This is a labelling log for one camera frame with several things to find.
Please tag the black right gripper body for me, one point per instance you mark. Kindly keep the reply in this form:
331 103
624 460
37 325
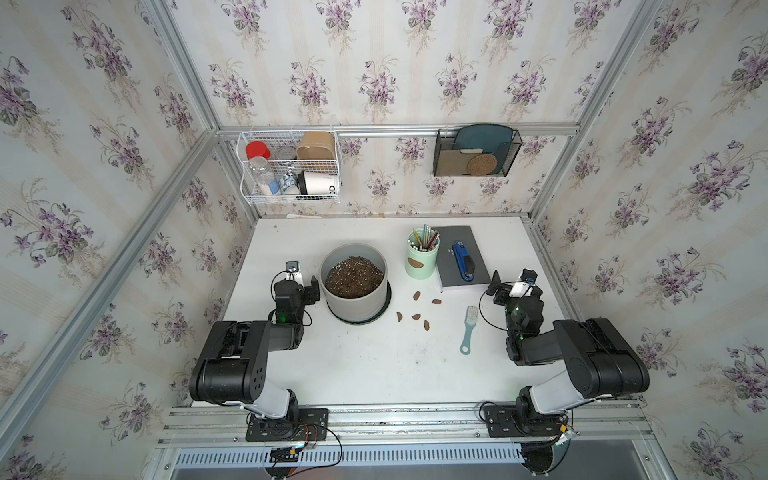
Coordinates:
503 292

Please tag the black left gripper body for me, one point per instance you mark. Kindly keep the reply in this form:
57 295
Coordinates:
311 295

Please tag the white ceramic pot with soil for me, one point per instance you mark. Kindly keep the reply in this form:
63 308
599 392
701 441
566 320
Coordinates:
353 280

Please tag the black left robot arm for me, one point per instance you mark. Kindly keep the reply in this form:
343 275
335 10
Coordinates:
232 366

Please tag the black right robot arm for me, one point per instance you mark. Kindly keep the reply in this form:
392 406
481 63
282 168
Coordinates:
598 361

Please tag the black pot saucer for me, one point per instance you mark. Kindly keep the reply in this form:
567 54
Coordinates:
371 318

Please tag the grey notebook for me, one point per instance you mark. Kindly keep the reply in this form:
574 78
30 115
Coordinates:
446 263

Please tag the green pencil cup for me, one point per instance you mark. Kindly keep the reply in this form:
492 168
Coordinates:
422 251

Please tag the white cylindrical speaker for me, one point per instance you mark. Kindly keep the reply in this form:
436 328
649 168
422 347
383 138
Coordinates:
318 184

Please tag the round cork coaster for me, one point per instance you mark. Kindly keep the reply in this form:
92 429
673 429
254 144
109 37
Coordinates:
482 165

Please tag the clear plastic bottle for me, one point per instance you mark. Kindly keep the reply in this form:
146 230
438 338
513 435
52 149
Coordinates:
263 176

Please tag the brown cardboard cup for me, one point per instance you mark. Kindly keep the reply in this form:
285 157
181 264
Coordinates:
317 145

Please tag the teal plate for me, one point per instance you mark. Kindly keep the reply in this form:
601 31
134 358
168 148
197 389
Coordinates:
490 138

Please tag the small circuit board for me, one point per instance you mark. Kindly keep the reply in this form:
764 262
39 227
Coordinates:
284 455

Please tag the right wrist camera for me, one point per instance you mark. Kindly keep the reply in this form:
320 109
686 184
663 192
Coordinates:
526 285

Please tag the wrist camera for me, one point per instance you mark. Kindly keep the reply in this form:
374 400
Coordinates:
526 285
293 271

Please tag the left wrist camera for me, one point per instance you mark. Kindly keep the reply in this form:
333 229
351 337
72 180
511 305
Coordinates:
293 271

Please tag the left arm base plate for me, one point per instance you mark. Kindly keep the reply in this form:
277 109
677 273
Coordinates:
308 426

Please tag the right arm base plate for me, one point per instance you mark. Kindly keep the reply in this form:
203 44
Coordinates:
507 421

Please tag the white wire basket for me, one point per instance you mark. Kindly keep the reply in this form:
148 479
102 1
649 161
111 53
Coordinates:
285 165

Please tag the black mesh wall organizer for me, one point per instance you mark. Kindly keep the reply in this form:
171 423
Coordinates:
450 162

